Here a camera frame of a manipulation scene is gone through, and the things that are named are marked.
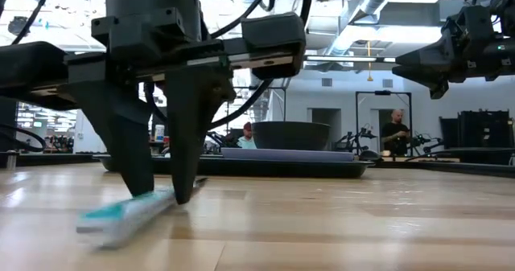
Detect black aluminium table frame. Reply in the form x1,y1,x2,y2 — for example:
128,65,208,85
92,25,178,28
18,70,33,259
0,150,515,179

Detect ceiling light bar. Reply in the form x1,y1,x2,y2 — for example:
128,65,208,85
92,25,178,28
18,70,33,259
304,55,398,64

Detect yellow hanging cord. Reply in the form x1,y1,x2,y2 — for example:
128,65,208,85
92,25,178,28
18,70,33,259
366,40,374,83

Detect knife white-teal patterned handle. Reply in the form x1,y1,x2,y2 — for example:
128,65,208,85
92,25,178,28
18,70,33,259
76,177,209,250

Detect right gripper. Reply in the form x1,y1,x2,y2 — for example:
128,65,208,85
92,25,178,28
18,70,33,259
392,5,496,101

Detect black bowl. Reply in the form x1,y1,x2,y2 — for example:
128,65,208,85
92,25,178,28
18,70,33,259
251,121,332,151

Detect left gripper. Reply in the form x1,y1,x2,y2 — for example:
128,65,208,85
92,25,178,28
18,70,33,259
0,7,307,206

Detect dark green plastic tray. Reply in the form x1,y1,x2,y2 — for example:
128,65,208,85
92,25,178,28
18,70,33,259
94,154,375,179

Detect black metal stand frame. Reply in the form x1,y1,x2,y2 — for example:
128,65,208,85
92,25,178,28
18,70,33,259
355,90,414,156

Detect black storage crates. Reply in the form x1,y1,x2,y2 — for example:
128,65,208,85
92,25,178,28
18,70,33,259
439,109,515,150

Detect person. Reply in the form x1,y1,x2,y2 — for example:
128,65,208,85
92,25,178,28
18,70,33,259
236,121,258,150
381,109,412,157

